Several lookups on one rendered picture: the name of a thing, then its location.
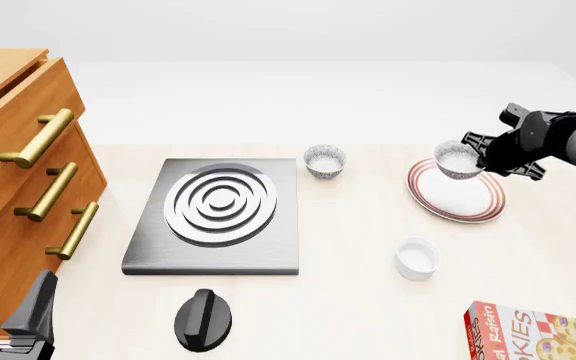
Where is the small white ramekin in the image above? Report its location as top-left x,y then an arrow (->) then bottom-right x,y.
393,236 -> 440,282

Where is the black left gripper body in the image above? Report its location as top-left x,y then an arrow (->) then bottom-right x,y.
0,332 -> 57,360

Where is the patterned bowl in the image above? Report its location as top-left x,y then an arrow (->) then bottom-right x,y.
433,138 -> 485,181
302,144 -> 348,181

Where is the white plate with red rings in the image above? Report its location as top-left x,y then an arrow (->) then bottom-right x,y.
406,157 -> 508,225

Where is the round black stove knob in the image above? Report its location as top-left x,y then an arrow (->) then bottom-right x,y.
173,287 -> 234,354

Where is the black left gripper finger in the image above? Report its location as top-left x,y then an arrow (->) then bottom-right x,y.
0,269 -> 59,345

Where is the red printed cookies box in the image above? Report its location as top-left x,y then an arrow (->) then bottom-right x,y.
462,300 -> 576,360

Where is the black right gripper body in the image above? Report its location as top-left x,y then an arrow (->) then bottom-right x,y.
461,129 -> 548,183

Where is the wooden drawer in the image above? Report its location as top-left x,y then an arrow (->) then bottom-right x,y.
0,121 -> 109,251
0,183 -> 109,339
0,57 -> 87,204

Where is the brass drawer handle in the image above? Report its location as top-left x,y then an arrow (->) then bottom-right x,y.
13,161 -> 80,223
44,201 -> 101,261
0,108 -> 76,171

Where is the flat grey stove plate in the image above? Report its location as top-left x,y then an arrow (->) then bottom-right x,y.
120,157 -> 301,277

